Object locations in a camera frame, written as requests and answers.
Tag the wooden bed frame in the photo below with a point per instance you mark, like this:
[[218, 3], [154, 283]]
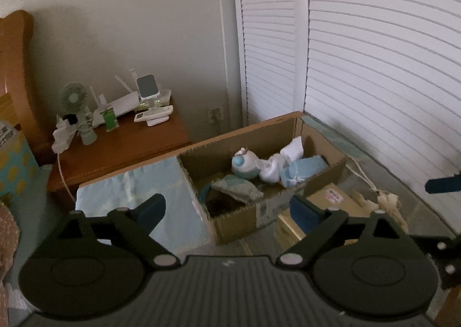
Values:
[[450, 309]]

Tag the white gadget with screen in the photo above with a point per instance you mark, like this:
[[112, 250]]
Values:
[[146, 86]]

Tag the white cloth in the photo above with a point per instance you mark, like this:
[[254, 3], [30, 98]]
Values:
[[288, 158]]

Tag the white power strip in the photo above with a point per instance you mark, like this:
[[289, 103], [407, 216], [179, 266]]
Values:
[[63, 136]]

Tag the brown floral quilt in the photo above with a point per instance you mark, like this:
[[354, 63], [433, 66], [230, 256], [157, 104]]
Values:
[[7, 240]]

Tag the yellow printed box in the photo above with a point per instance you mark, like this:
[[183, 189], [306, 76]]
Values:
[[16, 161]]

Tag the blue face masks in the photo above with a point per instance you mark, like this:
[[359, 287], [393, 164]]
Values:
[[302, 170]]

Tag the small green desk fan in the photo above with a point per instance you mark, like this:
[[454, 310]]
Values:
[[74, 98]]

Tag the white router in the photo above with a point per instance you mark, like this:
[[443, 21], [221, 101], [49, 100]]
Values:
[[119, 105]]

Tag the grey checked blanket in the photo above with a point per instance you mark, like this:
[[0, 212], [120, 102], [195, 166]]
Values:
[[414, 201]]

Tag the cardboard box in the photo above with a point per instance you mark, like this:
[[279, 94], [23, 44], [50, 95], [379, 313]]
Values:
[[237, 226], [144, 194]]

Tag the round blue plush toy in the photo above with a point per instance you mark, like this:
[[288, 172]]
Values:
[[245, 165]]

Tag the wooden nightstand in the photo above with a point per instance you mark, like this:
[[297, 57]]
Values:
[[126, 147]]

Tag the white dock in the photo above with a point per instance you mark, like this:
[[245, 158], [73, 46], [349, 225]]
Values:
[[162, 98]]

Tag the grey teal sock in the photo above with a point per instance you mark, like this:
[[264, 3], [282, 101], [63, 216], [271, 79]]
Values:
[[237, 188]]

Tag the white remote control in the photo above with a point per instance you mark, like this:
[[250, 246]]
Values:
[[153, 114]]

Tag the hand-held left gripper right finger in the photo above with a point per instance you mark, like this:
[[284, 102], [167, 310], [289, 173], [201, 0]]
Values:
[[303, 215]]

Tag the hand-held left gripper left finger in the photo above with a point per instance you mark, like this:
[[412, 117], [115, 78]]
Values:
[[151, 211]]

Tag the teal bed sheet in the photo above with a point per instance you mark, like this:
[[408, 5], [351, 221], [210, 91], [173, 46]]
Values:
[[39, 212]]

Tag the small green box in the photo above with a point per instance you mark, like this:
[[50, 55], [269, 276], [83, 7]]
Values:
[[110, 118]]

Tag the white louvered wardrobe door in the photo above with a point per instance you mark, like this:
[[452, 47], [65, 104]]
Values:
[[273, 42], [389, 60]]

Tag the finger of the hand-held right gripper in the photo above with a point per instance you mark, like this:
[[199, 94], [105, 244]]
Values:
[[443, 185], [446, 258]]

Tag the wooden headboard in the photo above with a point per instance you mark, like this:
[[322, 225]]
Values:
[[18, 71]]

